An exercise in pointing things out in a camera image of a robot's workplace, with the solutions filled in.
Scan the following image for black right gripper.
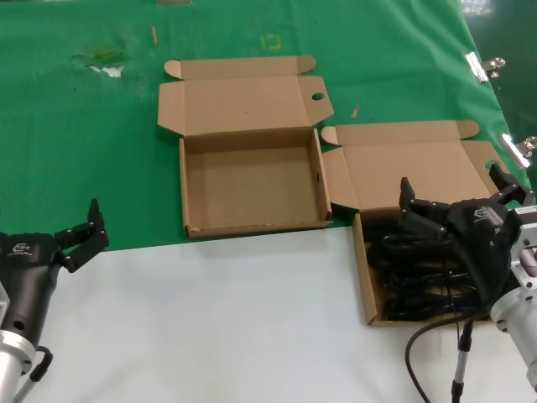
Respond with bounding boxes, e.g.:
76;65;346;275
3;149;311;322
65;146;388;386
398;162;537;306

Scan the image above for silver binder clip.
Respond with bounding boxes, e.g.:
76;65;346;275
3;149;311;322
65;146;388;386
498;133;537;170
465;52;507;83

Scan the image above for cable with silver connector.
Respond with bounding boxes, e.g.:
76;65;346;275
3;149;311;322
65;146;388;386
451;310;483;403

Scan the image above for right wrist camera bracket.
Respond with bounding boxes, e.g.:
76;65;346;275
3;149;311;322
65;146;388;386
509;204;537;295

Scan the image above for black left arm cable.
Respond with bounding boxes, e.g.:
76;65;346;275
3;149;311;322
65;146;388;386
12;344;55;403

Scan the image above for green table cloth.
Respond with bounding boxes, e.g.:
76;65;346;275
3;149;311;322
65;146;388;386
0;0;537;255

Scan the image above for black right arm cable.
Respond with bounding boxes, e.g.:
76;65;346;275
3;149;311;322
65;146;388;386
404;312;494;403

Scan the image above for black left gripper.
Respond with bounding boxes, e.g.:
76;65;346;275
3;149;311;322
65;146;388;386
0;198;111;339

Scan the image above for cardboard box holding cables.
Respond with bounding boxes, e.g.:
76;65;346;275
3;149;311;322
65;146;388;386
321;119;511;327

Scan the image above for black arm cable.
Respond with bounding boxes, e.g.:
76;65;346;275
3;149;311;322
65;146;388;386
12;344;55;403
404;312;494;403

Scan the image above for empty open cardboard box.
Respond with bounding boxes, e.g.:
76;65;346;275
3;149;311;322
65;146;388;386
157;55;336;240

